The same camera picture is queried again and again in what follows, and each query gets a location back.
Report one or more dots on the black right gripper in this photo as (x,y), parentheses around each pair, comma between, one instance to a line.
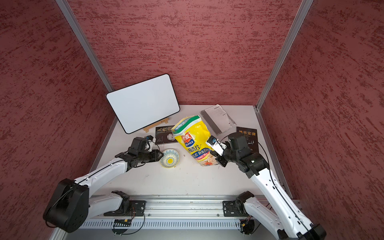
(220,158)

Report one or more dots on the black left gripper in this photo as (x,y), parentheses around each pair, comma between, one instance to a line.
(155,155)

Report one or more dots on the yellow oats bag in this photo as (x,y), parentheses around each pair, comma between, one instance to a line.
(192,134)

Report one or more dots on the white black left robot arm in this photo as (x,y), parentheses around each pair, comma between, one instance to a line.
(73,201)

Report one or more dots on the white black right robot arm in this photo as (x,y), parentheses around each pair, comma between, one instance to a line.
(285,221)

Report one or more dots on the black portrait cover book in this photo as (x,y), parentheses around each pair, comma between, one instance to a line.
(164,135)

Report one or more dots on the black Murphy's law book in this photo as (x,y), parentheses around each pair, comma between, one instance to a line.
(251,137)

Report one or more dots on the white paper manual booklet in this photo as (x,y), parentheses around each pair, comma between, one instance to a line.
(218,119)

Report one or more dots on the white board with black rim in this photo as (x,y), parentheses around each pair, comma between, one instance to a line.
(145,103)

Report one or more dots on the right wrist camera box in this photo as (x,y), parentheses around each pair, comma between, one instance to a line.
(216,145)

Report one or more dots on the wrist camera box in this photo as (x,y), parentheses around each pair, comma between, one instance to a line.
(150,139)
(216,145)

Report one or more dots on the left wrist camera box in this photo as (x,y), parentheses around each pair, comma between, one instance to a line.
(150,139)

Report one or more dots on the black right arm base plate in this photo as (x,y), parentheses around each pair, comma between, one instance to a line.
(236,207)

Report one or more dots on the aluminium front rail frame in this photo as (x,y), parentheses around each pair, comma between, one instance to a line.
(176,213)

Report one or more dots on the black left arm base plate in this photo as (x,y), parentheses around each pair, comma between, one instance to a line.
(128,207)

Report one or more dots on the aluminium left corner post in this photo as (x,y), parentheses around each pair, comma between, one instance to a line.
(80,35)

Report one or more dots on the aluminium corner post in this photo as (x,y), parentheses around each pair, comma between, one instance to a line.
(290,38)
(80,35)

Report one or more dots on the aluminium right corner post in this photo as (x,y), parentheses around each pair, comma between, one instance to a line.
(290,38)

